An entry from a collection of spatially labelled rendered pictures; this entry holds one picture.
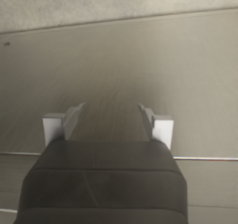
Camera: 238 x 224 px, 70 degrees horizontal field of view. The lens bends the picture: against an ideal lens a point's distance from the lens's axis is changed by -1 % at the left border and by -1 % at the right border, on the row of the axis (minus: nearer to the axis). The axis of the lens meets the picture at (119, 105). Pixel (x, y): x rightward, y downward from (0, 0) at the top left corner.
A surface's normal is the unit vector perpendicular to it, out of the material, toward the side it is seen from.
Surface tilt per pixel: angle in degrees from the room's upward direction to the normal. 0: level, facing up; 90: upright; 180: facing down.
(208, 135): 90
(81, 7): 0
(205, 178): 90
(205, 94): 90
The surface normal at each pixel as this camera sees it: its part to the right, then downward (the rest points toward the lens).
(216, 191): -0.13, -0.76
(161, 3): -0.11, 0.65
